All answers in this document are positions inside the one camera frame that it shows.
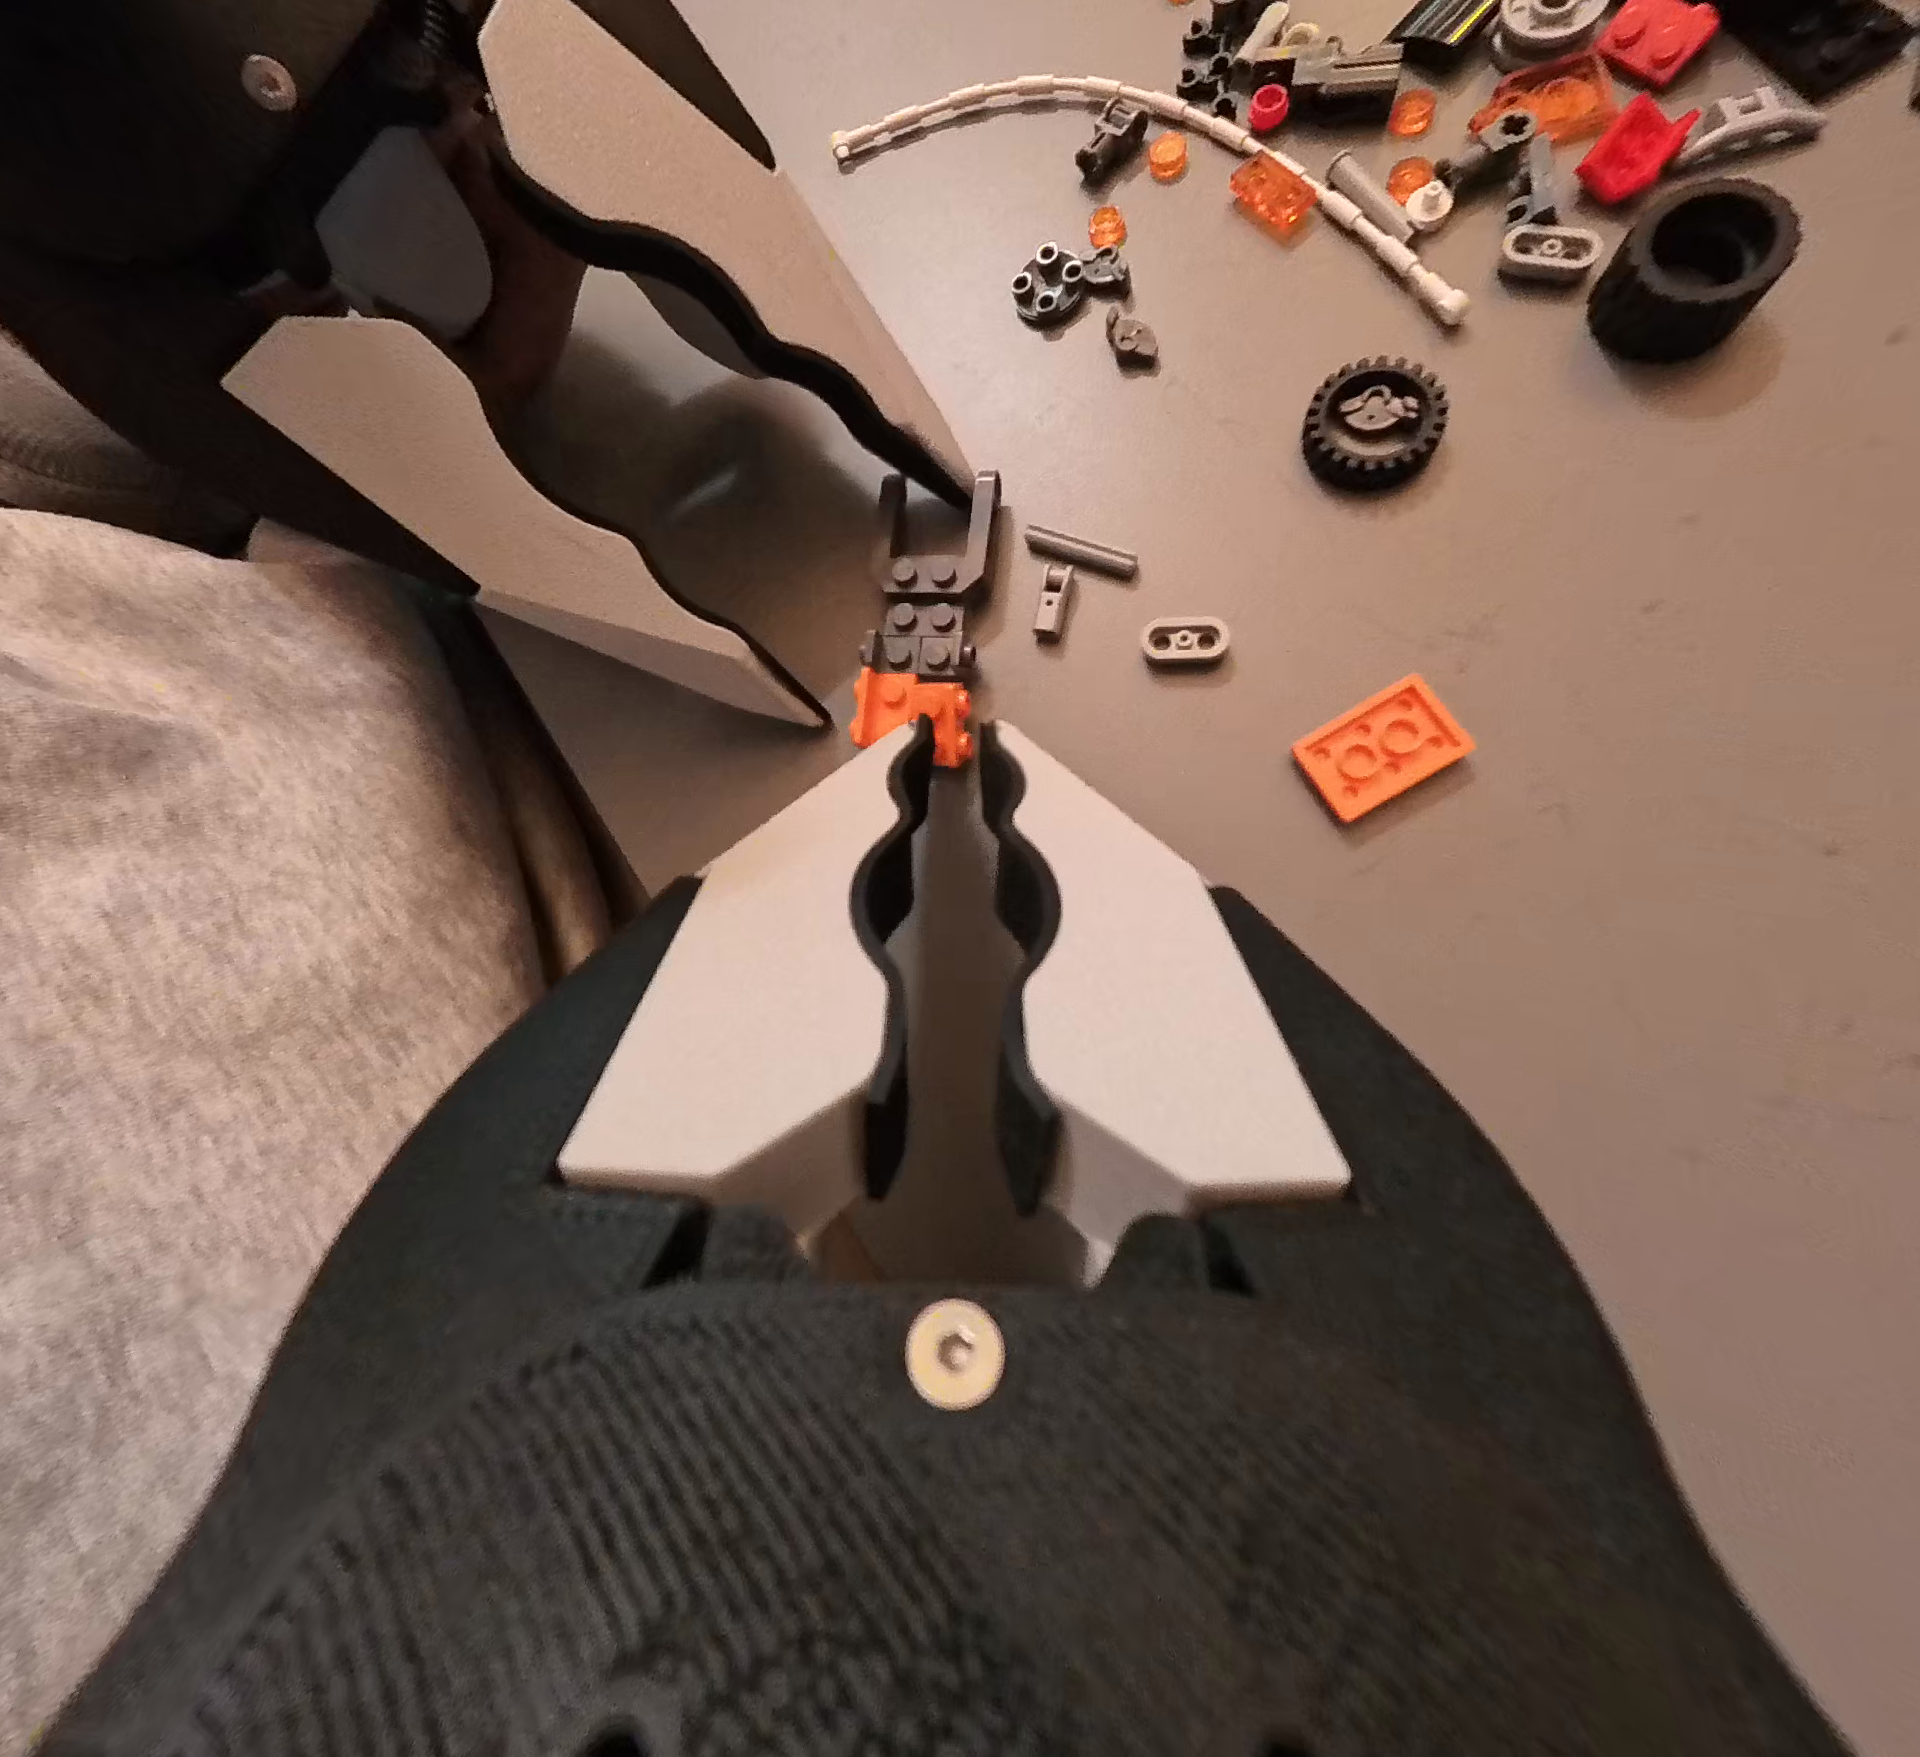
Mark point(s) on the thin black lego tyre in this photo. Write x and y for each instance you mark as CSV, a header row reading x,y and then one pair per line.
x,y
1319,429

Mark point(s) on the dark grey round lego plate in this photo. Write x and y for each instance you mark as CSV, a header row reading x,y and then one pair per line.
x,y
1052,295

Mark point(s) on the grey oval lego link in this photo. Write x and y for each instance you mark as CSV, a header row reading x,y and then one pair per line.
x,y
1511,255
1156,641

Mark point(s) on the wide black lego tyre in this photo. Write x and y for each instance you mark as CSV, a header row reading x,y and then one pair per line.
x,y
1629,289

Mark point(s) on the grey lego clip piece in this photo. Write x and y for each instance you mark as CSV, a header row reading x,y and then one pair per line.
x,y
1053,602

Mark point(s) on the black curved lego slope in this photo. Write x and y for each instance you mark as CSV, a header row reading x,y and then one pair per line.
x,y
1448,25

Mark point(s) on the pile of mixed lego pieces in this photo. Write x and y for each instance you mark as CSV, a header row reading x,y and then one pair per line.
x,y
1349,63

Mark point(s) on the orange grey lego assembly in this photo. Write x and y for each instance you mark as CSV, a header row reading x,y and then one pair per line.
x,y
923,631

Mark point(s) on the person's grey zip sweater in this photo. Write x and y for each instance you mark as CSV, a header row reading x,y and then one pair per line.
x,y
226,961

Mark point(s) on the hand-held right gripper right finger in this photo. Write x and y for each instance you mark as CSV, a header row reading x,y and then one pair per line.
x,y
1185,1052

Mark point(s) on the red lego slope piece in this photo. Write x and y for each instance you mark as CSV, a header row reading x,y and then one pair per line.
x,y
1635,153

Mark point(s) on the grey lego bar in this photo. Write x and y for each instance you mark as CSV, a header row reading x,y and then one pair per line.
x,y
1081,550

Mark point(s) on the transparent orange lego brick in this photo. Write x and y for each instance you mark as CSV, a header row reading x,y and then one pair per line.
x,y
1275,196

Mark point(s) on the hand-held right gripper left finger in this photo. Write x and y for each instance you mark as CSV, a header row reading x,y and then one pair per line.
x,y
719,1037

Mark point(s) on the orange lego plate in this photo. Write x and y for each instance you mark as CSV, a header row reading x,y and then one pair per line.
x,y
1381,748

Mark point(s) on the red studded lego piece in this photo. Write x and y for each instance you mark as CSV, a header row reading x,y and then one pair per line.
x,y
1657,31

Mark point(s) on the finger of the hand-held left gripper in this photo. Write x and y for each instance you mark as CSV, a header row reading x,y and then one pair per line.
x,y
675,168
451,467

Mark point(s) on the transparent orange lego windscreen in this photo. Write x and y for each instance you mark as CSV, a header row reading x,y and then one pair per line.
x,y
1545,105

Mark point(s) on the small dark grey lego piece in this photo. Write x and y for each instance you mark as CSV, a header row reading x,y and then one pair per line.
x,y
1132,340

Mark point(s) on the grey lego wheel hub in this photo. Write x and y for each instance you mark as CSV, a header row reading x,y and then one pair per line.
x,y
1523,14

